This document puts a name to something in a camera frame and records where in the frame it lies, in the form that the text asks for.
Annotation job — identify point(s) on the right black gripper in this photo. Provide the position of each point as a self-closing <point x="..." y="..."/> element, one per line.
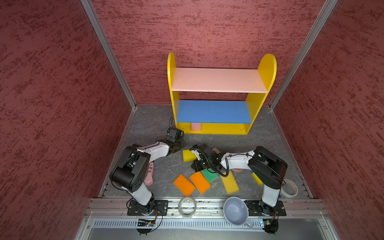
<point x="197" y="167"/>

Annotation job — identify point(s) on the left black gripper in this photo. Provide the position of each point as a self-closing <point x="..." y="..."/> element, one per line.
<point x="183" y="144"/>

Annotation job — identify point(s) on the green sponge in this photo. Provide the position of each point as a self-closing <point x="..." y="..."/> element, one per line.
<point x="208" y="175"/>

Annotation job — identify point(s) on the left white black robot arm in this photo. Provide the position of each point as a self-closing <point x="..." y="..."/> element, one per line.
<point x="129" y="173"/>

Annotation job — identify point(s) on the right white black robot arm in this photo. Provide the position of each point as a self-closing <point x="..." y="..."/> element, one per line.
<point x="268" y="167"/>

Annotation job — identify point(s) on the yellow shelf pink blue boards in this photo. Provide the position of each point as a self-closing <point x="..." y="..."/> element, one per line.
<point x="220" y="117"/>

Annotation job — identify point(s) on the beige white sponge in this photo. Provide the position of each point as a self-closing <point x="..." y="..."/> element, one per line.
<point x="215" y="150"/>

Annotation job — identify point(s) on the small yellow square sponge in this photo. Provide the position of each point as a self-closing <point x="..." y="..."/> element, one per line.
<point x="188" y="156"/>

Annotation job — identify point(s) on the orange sponge right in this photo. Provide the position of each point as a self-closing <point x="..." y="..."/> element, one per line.
<point x="200" y="182"/>

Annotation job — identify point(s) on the orange sponge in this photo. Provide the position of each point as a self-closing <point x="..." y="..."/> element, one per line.
<point x="184" y="185"/>
<point x="200" y="182"/>

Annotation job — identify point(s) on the long yellow sponge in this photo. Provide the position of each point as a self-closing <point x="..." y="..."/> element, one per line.
<point x="230" y="184"/>

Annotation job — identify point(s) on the orange sponge left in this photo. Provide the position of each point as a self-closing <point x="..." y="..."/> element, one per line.
<point x="184" y="185"/>

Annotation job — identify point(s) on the yellow sponge far right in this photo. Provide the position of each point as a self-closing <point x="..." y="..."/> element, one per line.
<point x="257" y="179"/>

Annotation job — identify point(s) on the clear tape roll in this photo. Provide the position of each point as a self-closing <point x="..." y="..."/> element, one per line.
<point x="187" y="207"/>

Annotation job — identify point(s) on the lavender mug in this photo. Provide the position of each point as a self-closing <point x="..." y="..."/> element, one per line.
<point x="236" y="212"/>

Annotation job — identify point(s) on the beige masking tape roll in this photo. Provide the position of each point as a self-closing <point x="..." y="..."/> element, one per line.
<point x="289" y="189"/>

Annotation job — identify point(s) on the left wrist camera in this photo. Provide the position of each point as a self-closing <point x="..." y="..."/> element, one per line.
<point x="174" y="135"/>

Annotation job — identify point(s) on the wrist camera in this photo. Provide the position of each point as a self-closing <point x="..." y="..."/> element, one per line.
<point x="174" y="135"/>
<point x="197" y="154"/>

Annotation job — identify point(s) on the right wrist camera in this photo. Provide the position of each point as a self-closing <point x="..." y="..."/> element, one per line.
<point x="197" y="154"/>

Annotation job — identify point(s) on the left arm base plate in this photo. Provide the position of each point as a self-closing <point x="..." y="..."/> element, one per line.
<point x="162" y="207"/>

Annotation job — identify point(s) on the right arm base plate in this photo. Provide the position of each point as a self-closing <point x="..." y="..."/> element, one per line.
<point x="252" y="208"/>

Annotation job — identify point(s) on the aluminium front rail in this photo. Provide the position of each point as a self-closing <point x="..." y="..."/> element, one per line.
<point x="206" y="208"/>

